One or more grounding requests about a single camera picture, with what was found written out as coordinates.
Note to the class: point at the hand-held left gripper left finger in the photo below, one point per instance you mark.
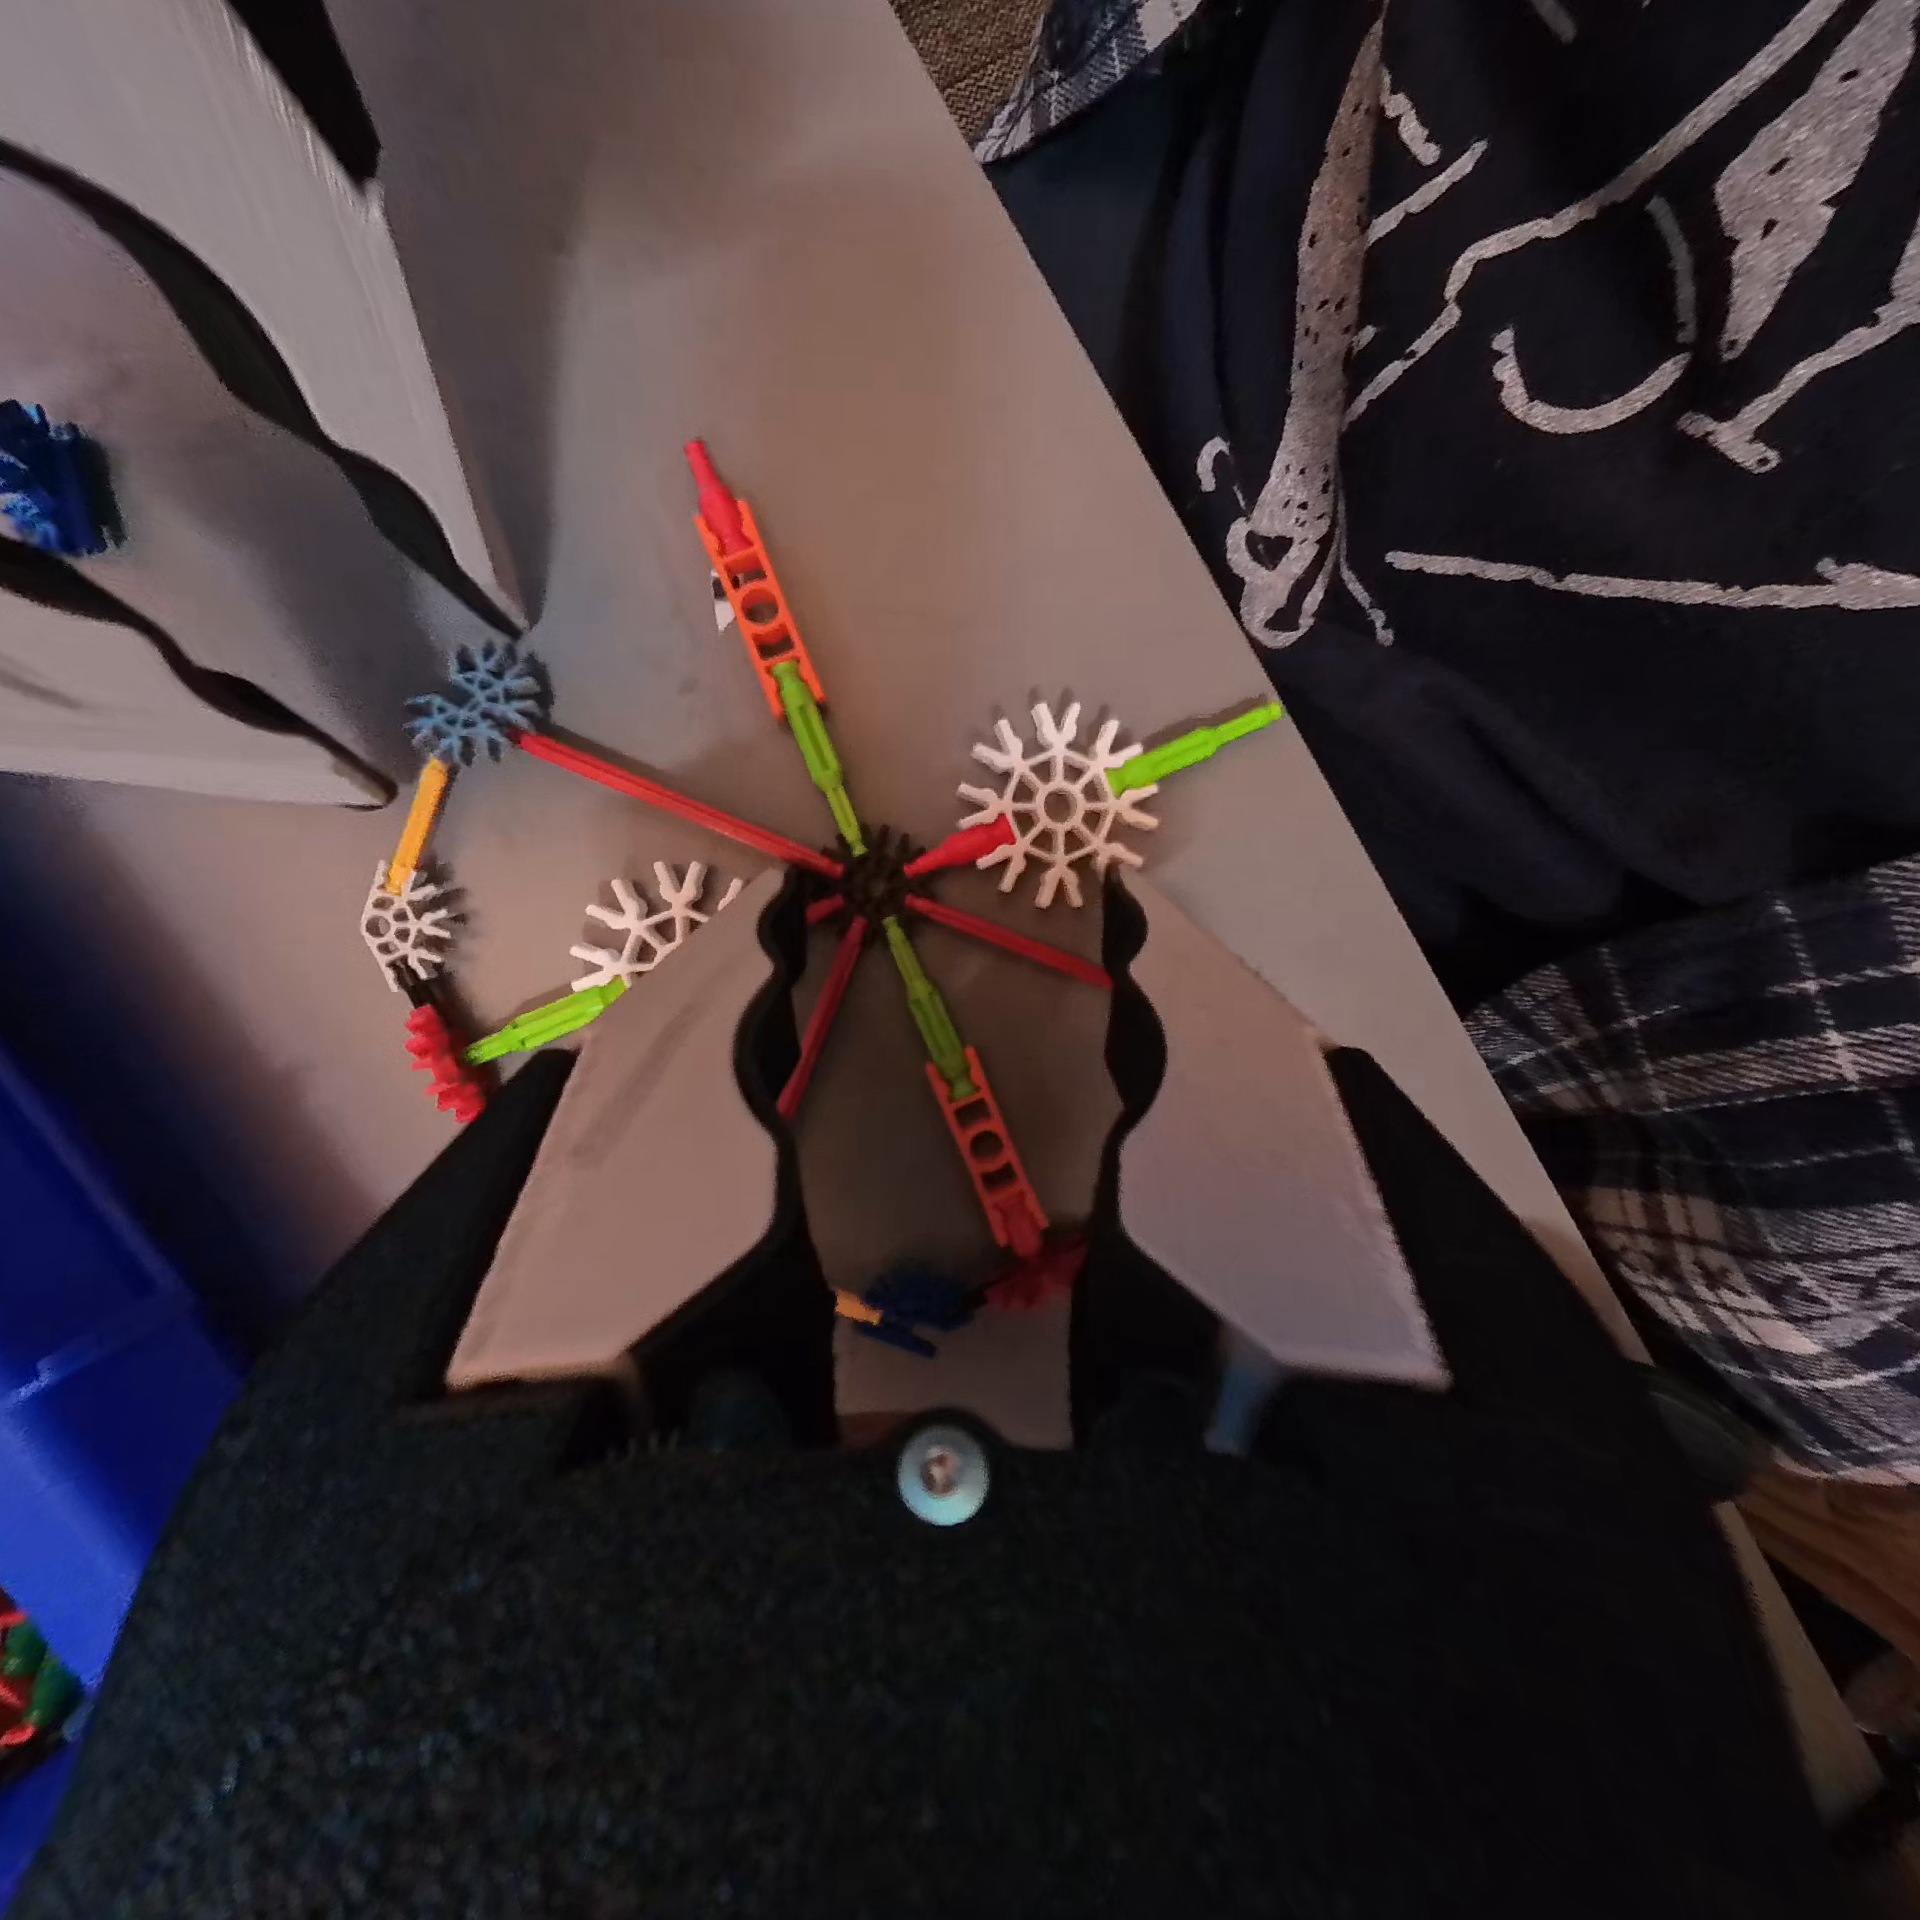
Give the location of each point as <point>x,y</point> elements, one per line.
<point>630,1201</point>

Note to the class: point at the pile of colourful toy pieces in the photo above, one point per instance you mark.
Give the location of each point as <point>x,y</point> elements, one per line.
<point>31,1681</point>

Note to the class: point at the blue storage bin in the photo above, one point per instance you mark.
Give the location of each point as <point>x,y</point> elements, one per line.
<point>91,1350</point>

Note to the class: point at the grey-blue snowflake connector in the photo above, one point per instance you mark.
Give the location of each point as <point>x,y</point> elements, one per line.
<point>474,704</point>

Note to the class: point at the colourful construction toy wheel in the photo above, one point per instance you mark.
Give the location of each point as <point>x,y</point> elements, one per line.
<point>1201,745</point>

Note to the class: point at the person in dark printed shirt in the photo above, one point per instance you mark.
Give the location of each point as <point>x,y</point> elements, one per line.
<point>1724,1124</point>

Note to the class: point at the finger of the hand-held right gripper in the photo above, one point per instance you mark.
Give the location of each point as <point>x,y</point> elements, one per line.
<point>226,148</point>
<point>121,704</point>

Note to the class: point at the tiny white toy clip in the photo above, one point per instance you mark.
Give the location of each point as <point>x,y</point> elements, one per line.
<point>724,603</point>

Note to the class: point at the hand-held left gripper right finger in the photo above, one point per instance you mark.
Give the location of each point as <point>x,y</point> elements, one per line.
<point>1276,1185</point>

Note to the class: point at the small blue toy connector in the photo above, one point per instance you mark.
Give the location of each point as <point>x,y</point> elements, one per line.
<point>60,480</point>

